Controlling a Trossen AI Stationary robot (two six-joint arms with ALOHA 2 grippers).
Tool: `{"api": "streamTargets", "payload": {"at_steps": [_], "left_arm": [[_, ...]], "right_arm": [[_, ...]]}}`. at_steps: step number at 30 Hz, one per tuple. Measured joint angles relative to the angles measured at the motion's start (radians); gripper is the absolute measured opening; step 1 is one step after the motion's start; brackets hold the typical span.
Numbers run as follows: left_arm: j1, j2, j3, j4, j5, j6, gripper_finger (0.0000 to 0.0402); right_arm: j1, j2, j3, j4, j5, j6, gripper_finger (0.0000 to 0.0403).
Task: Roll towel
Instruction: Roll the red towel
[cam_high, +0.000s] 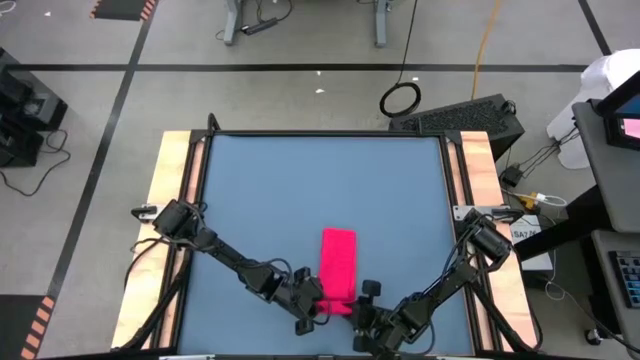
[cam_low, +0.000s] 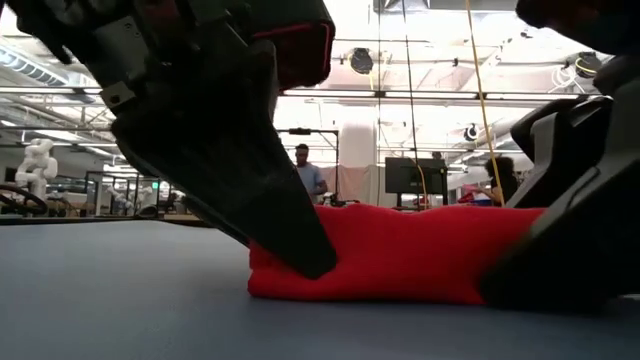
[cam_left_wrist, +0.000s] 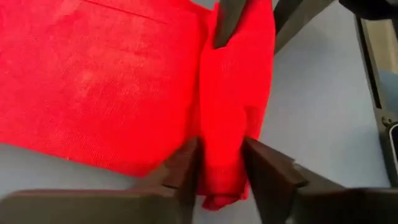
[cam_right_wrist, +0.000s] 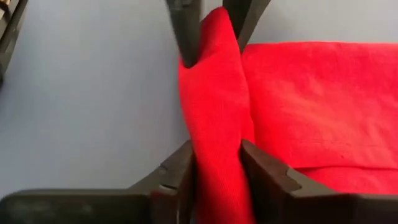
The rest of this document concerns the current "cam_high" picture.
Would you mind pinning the black perforated computer case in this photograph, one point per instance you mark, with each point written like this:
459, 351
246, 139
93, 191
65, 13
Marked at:
460, 117

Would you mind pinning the white labelled box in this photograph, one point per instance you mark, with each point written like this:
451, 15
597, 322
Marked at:
532, 250

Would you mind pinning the black aluminium table frame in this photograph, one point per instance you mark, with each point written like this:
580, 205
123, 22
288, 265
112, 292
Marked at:
325, 133

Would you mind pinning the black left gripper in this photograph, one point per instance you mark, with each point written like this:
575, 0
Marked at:
305, 297

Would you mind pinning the grey desk top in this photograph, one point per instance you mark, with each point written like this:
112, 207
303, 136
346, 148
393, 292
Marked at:
615, 180
610, 320

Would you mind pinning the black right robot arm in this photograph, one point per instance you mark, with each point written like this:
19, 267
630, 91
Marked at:
452, 277

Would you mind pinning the white moulded cover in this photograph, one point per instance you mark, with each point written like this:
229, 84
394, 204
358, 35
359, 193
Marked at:
600, 75

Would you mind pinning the wooden table edge board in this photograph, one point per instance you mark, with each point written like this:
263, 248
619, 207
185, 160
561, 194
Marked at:
165, 160
477, 160

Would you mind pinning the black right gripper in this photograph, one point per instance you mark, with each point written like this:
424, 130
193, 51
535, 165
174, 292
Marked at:
375, 322

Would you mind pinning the red cloth towel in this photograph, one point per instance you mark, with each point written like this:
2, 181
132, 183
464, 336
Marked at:
339, 260

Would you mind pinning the black keyboard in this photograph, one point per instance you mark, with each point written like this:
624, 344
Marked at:
627, 277

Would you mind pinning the grey desk leg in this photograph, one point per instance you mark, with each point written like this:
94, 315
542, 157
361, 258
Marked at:
231, 22
381, 22

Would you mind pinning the black display with pink screen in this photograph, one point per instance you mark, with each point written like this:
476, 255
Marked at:
625, 120

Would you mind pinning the black mat with orange stripes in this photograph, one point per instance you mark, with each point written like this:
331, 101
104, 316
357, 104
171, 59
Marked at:
20, 325
122, 9

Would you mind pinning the grey metal base plate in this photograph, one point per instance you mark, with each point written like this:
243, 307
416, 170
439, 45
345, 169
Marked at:
145, 212
465, 212

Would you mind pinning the black caster wheel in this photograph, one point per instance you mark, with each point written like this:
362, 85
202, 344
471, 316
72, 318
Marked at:
594, 336

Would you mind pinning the black power adapter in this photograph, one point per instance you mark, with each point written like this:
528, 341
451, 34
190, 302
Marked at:
511, 176

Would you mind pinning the black equipment stack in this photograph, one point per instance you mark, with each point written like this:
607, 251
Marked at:
25, 115

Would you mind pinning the black power strip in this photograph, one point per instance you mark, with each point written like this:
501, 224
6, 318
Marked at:
260, 26

